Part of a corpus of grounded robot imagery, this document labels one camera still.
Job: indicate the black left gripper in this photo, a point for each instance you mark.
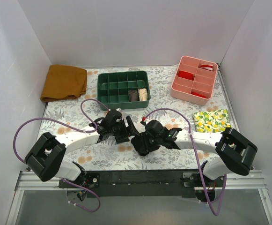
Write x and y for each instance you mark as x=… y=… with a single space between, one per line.
x=125 y=128

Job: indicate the aluminium frame rail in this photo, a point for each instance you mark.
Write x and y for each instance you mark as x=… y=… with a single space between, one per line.
x=156 y=197

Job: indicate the floral patterned table mat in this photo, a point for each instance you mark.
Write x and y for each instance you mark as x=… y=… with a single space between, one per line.
x=62 y=116

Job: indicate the black underwear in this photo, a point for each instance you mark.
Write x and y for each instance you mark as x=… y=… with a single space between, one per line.
x=143 y=144

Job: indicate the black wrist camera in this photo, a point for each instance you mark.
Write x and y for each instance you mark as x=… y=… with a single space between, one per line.
x=112 y=117
x=154 y=127

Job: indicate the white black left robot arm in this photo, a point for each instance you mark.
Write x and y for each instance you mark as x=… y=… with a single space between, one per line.
x=46 y=156

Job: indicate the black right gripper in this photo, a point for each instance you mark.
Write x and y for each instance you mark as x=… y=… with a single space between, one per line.
x=143 y=144

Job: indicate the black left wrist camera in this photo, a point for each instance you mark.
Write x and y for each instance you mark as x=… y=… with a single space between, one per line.
x=112 y=117

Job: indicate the brown folded cloth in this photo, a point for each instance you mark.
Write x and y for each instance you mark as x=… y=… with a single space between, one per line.
x=64 y=83

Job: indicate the lemon print folded cloth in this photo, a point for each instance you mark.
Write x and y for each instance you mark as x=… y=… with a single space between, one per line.
x=211 y=121

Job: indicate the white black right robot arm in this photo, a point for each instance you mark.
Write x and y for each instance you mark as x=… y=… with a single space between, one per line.
x=236 y=153

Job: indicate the green divided organizer box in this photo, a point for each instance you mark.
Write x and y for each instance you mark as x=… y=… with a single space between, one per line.
x=112 y=89

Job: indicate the red white rolled cloth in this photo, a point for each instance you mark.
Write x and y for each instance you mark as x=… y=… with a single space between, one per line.
x=206 y=67

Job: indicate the grey rolled underwear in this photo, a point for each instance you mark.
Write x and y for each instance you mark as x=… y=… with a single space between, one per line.
x=133 y=95

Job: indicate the pink divided organizer box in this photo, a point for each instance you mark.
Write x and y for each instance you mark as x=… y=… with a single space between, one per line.
x=203 y=82

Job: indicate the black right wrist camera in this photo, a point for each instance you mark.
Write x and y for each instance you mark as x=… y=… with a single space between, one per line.
x=154 y=127

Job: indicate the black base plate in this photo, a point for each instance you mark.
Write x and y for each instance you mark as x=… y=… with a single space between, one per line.
x=185 y=183

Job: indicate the red cloth front compartment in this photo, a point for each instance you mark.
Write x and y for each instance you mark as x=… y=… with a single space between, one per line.
x=199 y=95

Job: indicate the beige rolled underwear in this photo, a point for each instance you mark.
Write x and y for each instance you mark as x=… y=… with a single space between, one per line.
x=143 y=94

